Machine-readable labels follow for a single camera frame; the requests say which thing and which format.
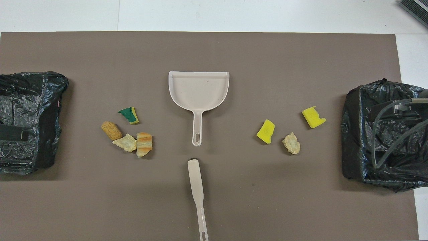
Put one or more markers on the notched yellow sponge piece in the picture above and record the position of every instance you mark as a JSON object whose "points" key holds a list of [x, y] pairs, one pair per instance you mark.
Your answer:
{"points": [[312, 117]]}

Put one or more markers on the pale bread piece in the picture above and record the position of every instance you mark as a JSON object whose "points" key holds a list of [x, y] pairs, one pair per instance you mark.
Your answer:
{"points": [[126, 143], [291, 144]]}

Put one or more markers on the brown peanut-shaped bread toy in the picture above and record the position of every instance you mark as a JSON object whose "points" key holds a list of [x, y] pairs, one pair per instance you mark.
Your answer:
{"points": [[112, 130]]}

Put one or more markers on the green and yellow sponge piece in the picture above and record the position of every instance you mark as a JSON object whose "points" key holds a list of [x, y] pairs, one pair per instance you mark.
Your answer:
{"points": [[128, 114]]}

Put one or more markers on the striped croissant toy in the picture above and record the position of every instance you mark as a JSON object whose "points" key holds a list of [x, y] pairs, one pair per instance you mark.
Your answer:
{"points": [[144, 144]]}

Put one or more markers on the beige plastic dustpan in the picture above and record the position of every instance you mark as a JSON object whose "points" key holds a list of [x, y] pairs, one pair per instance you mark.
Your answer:
{"points": [[199, 90]]}

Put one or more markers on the beige hand brush black bristles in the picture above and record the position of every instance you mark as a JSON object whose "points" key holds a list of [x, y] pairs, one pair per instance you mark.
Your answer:
{"points": [[195, 180]]}

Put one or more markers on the bin with black bag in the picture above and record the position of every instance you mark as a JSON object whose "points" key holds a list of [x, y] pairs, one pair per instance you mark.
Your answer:
{"points": [[354, 134], [33, 100]]}

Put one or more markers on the plain yellow sponge piece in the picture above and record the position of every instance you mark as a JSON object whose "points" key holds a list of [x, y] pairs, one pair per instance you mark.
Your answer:
{"points": [[266, 131]]}

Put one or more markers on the brown table mat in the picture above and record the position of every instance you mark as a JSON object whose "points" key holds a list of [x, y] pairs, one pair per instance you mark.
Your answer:
{"points": [[234, 50]]}

